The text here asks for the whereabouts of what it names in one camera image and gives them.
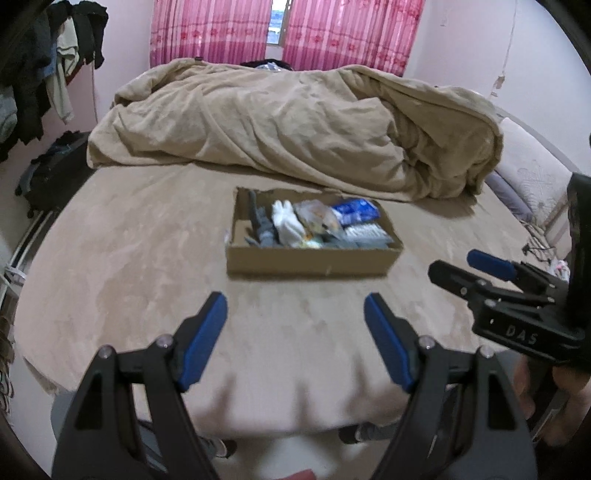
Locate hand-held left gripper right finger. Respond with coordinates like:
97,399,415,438
363,293,539,480

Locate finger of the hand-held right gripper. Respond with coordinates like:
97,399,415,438
427,260,511,306
466,249,570,298

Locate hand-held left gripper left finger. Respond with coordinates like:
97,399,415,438
51,291,229,480

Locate clear bag of white tablets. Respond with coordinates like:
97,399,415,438
344,224,389,243

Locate plain grey sock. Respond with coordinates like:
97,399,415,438
323,231,393,250

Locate cardboard box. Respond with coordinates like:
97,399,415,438
225,186,404,278

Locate blue tissue packet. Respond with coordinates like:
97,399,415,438
330,198,382,227

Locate grey ribbed sock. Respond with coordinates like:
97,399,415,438
246,189,279,248

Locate clear bag of snacks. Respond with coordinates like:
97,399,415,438
293,200,345,236

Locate white sock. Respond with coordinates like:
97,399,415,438
271,200,305,246

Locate person's right hand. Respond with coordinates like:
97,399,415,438
513,355,591,449

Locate purple pillow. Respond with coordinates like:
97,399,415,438
485,171,536,223

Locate white bedside box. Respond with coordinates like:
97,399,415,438
544,193,571,260

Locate person's right shoe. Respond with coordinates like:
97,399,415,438
338,421,399,445

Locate person's shoe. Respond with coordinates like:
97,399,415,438
338,421,399,445
198,434,238,459

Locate white floral pillow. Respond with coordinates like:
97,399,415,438
494,117,573,219

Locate person's left shoe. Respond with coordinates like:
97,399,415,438
198,434,238,459

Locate grey curved headboard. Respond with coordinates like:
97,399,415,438
494,104,591,177

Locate shoes on rack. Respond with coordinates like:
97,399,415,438
0,314,17,408

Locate white metal rack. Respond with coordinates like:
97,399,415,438
0,210,57,303

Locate black suitcase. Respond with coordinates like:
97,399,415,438
14,130,96,219

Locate beige blanket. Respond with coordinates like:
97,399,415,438
87,58,504,202

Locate pink curtain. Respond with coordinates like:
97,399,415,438
281,0,426,77
149,0,272,70

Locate dark cloth behind blanket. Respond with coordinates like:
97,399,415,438
240,58,294,73

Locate grey quilted jacket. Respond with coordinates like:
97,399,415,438
0,88,19,140

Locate cream hanging shirt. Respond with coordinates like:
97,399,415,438
46,16,82,123

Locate window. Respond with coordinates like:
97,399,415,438
267,0,291,47

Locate black hanging jacket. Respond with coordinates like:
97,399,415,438
73,0,110,71

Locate dark hanging coats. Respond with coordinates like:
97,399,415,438
0,0,62,162

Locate black cables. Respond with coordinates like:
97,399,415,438
521,225,562,265

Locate white wall cable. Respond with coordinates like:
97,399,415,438
491,0,521,99

